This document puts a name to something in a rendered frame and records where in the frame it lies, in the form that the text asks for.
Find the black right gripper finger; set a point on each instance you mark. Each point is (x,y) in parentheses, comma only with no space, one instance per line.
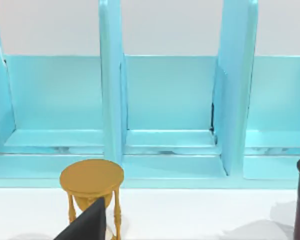
(90,222)

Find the golden hourglass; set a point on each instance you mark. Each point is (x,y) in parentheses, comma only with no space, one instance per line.
(91,177)

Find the light blue rack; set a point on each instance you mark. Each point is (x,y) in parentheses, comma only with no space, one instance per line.
(165,105)

